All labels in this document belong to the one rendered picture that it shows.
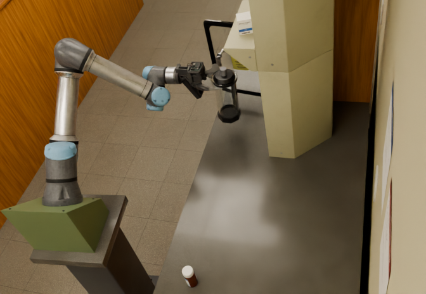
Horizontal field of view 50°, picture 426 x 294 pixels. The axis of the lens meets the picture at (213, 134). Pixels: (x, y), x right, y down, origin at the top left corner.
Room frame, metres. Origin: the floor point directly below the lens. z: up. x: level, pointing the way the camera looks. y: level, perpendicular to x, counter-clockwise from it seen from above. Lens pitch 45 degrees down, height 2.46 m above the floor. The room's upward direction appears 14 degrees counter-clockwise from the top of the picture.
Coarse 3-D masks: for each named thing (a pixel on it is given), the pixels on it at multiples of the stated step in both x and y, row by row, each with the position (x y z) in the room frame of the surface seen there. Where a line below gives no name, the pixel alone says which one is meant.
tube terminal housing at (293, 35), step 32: (256, 0) 1.28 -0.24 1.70; (288, 0) 1.25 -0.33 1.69; (320, 0) 1.29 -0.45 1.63; (256, 32) 1.29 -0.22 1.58; (288, 32) 1.25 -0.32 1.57; (320, 32) 1.29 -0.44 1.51; (288, 64) 1.25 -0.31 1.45; (320, 64) 1.29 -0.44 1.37; (288, 96) 1.25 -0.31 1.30; (320, 96) 1.29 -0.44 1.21; (288, 128) 1.25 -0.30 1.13; (320, 128) 1.29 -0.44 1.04
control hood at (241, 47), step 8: (240, 8) 1.57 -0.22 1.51; (248, 8) 1.56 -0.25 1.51; (232, 32) 1.42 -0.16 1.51; (232, 40) 1.38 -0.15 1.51; (240, 40) 1.37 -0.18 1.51; (248, 40) 1.35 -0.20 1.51; (224, 48) 1.34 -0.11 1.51; (232, 48) 1.33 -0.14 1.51; (240, 48) 1.32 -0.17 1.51; (248, 48) 1.31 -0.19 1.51; (232, 56) 1.33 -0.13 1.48; (240, 56) 1.32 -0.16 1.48; (248, 56) 1.30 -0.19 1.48; (248, 64) 1.30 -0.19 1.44; (256, 64) 1.30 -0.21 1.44
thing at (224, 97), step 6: (234, 72) 1.51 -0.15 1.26; (216, 84) 1.46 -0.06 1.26; (222, 84) 1.45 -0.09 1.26; (228, 84) 1.44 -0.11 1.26; (234, 84) 1.47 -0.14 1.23; (216, 90) 1.48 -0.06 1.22; (222, 90) 1.46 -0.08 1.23; (228, 90) 1.45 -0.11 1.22; (234, 90) 1.46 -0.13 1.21; (216, 96) 1.49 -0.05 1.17; (222, 96) 1.46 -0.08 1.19; (228, 96) 1.45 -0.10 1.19; (234, 96) 1.46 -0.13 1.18; (222, 102) 1.46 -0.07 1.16; (228, 102) 1.45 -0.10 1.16; (234, 102) 1.46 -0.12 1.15; (222, 108) 1.47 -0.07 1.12; (228, 108) 1.45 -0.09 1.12; (234, 108) 1.46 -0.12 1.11; (222, 114) 1.47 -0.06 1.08; (228, 114) 1.45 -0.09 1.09; (234, 114) 1.46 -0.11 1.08
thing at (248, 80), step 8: (216, 32) 1.72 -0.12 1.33; (224, 32) 1.70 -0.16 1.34; (216, 40) 1.73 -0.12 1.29; (224, 40) 1.70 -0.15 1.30; (216, 48) 1.73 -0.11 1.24; (224, 56) 1.71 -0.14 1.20; (224, 64) 1.72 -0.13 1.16; (232, 64) 1.69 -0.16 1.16; (240, 64) 1.67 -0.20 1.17; (240, 72) 1.67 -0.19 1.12; (248, 72) 1.65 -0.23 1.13; (256, 72) 1.63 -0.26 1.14; (240, 80) 1.68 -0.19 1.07; (248, 80) 1.65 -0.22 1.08; (256, 80) 1.63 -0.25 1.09; (240, 88) 1.68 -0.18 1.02; (248, 88) 1.66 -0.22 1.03; (256, 88) 1.63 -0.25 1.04
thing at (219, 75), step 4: (220, 68) 1.50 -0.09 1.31; (224, 68) 1.49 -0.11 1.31; (216, 72) 1.52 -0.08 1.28; (220, 72) 1.49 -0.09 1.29; (224, 72) 1.48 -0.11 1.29; (228, 72) 1.50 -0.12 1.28; (232, 72) 1.50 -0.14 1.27; (216, 76) 1.49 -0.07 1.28; (220, 76) 1.49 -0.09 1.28; (224, 76) 1.48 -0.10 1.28; (228, 76) 1.48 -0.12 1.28; (232, 76) 1.47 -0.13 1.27; (216, 80) 1.48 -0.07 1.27; (220, 80) 1.46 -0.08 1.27; (224, 80) 1.46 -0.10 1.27; (228, 80) 1.46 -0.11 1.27; (232, 80) 1.46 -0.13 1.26
